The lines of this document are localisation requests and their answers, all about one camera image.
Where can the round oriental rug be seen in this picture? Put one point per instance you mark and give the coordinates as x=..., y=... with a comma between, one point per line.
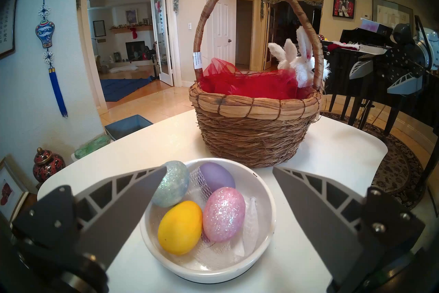
x=394, y=165

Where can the red cloisonne ginger jar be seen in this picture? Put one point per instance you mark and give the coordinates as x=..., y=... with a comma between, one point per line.
x=48, y=165

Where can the black grand piano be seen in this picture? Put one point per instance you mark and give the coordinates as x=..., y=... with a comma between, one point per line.
x=346, y=65

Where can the white bowl with black base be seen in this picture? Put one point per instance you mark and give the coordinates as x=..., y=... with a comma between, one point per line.
x=265, y=199

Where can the blue floor rug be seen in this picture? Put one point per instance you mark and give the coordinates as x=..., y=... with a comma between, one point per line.
x=120, y=88

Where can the blue storage box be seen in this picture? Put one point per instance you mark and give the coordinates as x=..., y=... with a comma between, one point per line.
x=123, y=127

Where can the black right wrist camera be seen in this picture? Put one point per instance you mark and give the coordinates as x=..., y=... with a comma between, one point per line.
x=403, y=33

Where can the blue glitter easter egg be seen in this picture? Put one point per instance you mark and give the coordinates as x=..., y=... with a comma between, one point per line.
x=173, y=184

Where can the red and black framed picture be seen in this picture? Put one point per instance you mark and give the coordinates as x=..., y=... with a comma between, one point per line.
x=343, y=6

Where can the pink glitter easter egg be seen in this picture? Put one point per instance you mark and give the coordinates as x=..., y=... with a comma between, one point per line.
x=223, y=215

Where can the pink printed box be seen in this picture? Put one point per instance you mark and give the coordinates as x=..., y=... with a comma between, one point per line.
x=375, y=26

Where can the white french door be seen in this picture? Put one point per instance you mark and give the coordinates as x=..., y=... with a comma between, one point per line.
x=161, y=38

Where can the green jade stone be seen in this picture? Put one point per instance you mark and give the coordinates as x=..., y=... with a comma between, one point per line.
x=92, y=146

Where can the white panel door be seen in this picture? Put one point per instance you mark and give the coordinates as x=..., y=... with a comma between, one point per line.
x=221, y=21

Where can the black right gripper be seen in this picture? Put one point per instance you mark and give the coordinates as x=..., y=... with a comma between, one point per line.
x=398, y=62

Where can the matte purple easter egg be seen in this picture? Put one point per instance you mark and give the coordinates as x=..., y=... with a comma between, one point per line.
x=217, y=175

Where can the large white plush bunny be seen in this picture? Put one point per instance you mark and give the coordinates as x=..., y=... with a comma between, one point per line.
x=305, y=69

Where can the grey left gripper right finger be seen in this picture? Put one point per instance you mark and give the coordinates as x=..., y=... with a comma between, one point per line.
x=325, y=213

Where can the framed picture with red print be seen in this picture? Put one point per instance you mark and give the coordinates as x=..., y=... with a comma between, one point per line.
x=10, y=192

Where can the red mantel stocking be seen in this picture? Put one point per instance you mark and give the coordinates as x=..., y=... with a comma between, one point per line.
x=133, y=33

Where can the red tulle fabric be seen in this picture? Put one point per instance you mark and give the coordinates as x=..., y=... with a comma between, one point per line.
x=247, y=86

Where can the red santa hat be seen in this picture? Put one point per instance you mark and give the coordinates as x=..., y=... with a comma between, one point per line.
x=337, y=46

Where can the framed picture above mantel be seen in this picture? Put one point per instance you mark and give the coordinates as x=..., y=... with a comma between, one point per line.
x=131, y=16

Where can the framed calligraphy scroll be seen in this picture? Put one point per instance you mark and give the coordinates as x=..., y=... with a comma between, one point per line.
x=6, y=28

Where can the white fur rug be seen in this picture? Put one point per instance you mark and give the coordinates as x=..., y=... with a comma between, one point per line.
x=123, y=69

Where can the small black framed picture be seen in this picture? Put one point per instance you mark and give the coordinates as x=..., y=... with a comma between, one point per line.
x=99, y=28

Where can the large framed artwork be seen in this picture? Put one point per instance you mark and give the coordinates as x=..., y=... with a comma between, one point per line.
x=391, y=14

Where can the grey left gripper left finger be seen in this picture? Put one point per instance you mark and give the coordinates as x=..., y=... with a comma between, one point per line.
x=113, y=206

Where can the small white plush bunny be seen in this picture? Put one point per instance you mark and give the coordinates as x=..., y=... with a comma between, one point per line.
x=286, y=55

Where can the yellow easter egg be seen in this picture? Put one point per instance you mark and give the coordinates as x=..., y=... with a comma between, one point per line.
x=180, y=227

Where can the black fireplace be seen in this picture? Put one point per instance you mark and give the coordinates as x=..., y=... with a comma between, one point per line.
x=135, y=50

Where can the white paper tag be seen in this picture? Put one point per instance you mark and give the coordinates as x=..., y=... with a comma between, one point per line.
x=197, y=60

